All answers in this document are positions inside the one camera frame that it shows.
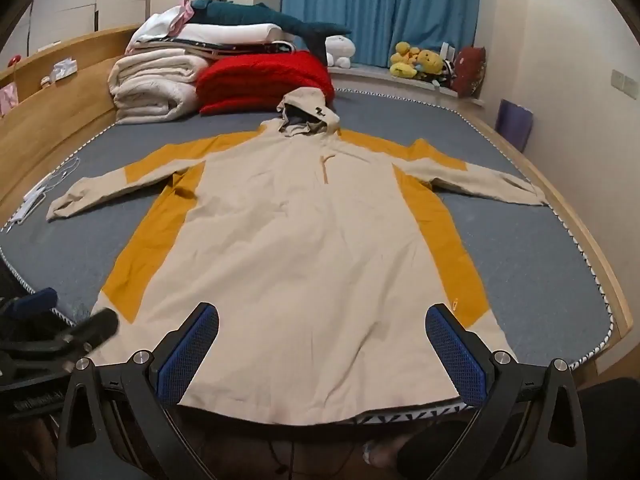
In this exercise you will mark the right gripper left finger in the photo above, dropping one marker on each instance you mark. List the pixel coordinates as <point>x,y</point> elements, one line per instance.
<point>181,353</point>

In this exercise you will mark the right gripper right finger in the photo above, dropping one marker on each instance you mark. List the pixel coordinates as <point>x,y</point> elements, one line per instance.
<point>462,354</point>

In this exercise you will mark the beige and yellow hooded jacket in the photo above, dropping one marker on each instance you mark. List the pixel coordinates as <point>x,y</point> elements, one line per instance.
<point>321,248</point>

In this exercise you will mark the white folded clothes stack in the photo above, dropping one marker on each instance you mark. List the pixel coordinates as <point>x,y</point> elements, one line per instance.
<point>172,24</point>

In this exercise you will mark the purple bag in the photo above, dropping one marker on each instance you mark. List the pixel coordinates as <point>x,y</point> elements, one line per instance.
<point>514,123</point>

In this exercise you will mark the folded white duvet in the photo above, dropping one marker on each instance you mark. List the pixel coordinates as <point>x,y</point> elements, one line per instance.
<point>155,86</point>

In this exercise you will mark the white tissue pack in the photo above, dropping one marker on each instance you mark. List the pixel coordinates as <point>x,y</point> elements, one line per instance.
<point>63,69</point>

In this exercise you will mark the red cushion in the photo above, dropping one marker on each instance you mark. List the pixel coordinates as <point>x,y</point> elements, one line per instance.
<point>469,71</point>

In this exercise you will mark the red fluffy blanket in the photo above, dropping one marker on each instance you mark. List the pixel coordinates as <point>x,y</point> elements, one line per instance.
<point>258,82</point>

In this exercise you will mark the yellow plush toys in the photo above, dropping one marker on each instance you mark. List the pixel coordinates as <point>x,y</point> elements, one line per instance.
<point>415,63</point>

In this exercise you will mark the white plush toy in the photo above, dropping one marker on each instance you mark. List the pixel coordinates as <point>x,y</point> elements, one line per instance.
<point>339,51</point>

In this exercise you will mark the teal shark plush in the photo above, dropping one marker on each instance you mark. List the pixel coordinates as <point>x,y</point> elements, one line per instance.
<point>227,13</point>

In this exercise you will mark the blue curtain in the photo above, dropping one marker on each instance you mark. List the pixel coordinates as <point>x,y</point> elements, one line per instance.
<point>376,26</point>

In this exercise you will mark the wooden bed frame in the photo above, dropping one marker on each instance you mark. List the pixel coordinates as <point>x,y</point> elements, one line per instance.
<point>55,119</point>

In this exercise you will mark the wall switch plate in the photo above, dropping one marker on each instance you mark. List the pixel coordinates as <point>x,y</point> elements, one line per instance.
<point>625,84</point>

